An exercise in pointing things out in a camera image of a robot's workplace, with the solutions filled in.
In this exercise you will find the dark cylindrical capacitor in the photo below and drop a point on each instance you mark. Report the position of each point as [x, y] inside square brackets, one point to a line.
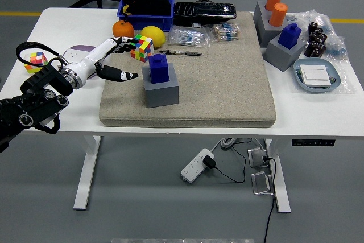
[308, 51]
[313, 45]
[318, 33]
[322, 38]
[313, 27]
[322, 49]
[315, 53]

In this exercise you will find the black pen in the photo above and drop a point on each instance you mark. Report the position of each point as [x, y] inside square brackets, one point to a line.
[182, 53]

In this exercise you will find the tall grey double holder block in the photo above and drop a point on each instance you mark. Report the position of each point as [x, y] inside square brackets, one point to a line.
[263, 29]

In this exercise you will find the black cloth bundle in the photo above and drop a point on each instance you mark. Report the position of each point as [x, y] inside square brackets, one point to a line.
[153, 4]

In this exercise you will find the black table control panel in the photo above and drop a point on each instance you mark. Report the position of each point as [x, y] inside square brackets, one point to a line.
[312, 143]

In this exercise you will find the orange fruit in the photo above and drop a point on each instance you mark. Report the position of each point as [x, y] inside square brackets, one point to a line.
[122, 29]

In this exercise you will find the white flat switch panel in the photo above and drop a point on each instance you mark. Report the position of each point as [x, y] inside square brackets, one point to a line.
[315, 75]

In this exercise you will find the white table leg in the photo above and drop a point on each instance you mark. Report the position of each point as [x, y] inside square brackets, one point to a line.
[85, 174]
[281, 186]

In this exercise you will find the bag of blue resistors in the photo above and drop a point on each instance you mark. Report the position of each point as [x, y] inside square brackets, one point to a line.
[187, 38]

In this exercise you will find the grey-brown table mat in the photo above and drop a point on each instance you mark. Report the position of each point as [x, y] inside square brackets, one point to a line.
[221, 83]

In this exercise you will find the clear bags of blue parts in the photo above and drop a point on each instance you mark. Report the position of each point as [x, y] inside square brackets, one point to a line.
[337, 43]

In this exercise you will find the rubik's cube with white edges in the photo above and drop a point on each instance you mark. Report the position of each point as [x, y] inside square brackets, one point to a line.
[143, 51]

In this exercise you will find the black wrapped package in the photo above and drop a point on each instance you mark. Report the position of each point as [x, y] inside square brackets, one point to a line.
[204, 11]

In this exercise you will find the blue seal stamp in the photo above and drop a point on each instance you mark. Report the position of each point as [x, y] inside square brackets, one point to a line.
[288, 36]
[159, 69]

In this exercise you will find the blue plastic bin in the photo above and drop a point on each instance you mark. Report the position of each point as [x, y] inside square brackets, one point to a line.
[153, 22]

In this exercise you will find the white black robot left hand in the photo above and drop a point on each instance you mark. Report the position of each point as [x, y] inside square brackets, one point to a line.
[91, 59]

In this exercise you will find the rubik's cube pastel colours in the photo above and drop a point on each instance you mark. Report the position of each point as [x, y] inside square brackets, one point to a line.
[37, 59]

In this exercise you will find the clear metal bracket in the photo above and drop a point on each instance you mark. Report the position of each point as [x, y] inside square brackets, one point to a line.
[257, 156]
[261, 183]

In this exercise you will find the yellow lemon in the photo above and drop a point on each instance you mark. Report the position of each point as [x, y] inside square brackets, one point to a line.
[153, 36]

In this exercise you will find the black power adapter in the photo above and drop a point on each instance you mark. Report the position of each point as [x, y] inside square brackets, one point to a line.
[209, 162]

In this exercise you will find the grey seal holder block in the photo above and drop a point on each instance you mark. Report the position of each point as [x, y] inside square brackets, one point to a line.
[280, 56]
[162, 95]

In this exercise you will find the blue-grey plate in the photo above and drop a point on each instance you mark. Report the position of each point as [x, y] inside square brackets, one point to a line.
[312, 61]

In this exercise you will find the white power strip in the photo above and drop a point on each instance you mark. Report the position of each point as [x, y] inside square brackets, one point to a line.
[193, 167]

